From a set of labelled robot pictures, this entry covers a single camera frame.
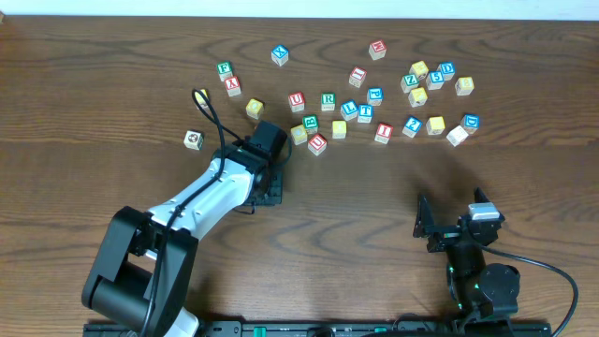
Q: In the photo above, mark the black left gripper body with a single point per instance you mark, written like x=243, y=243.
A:
x=274, y=188

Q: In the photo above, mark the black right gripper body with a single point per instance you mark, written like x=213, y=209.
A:
x=449, y=235

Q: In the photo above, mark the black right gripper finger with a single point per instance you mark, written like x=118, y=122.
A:
x=480, y=196
x=424, y=224

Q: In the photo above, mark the red u wooden block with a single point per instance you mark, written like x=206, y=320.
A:
x=317, y=144
x=296, y=102

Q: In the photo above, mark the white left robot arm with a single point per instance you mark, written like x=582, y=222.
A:
x=143, y=267

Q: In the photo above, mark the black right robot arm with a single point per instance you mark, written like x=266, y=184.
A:
x=482, y=290

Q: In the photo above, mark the plain top 3 wooden block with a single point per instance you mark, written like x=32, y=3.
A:
x=457, y=136

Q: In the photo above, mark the blue D wooden block lower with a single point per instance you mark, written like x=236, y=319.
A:
x=470, y=123

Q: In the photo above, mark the blue d wooden block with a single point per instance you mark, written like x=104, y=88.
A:
x=447, y=69
x=470, y=123

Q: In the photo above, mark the green B wooden block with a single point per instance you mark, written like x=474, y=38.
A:
x=310, y=124

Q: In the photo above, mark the yellow O wooden block left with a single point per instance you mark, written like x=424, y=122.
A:
x=254, y=108

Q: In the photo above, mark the yellow S wooden block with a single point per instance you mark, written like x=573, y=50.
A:
x=435, y=125

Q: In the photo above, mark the soccer ball J wooden block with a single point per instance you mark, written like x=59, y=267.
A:
x=193, y=140

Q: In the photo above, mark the blue 2 wooden block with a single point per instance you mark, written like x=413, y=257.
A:
x=411, y=127

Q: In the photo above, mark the red I wooden block lower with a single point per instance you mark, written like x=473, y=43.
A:
x=383, y=133

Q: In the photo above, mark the red i wooden block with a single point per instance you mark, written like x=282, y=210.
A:
x=383, y=133
x=357, y=76

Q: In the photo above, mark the green R wooden block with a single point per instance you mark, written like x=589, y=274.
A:
x=328, y=101

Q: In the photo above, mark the red Y wooden block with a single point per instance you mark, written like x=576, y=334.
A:
x=233, y=86

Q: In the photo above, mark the yellow 8 wooden block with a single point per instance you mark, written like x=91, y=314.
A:
x=464, y=86

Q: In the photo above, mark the blue L wooden block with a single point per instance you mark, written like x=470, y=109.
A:
x=349, y=110

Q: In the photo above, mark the yellow brush side wooden block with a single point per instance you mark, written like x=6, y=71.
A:
x=417, y=97

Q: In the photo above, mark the yellow acorn wooden block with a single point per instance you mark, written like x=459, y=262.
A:
x=202, y=98

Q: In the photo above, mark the blue T wooden block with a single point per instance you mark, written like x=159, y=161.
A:
x=365, y=113

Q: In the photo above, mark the blue 5 wooden block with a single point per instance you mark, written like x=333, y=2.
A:
x=435, y=80

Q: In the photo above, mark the green F wooden block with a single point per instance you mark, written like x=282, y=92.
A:
x=224, y=70

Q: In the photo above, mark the blue D wooden block upper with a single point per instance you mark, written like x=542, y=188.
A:
x=447, y=69

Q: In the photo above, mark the blue P wooden block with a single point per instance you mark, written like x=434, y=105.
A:
x=375, y=96

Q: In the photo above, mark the green Z wooden block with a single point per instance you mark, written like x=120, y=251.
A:
x=409, y=82

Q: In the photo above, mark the blue X wooden block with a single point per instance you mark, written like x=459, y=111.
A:
x=280, y=55

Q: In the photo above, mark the yellow soccer side wooden block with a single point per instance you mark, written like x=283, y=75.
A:
x=420, y=70

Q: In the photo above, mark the red I wooden block upper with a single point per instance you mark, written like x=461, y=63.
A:
x=357, y=76

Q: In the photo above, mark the red top far wooden block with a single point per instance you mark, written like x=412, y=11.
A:
x=377, y=49

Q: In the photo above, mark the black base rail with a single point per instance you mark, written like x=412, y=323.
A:
x=409, y=326

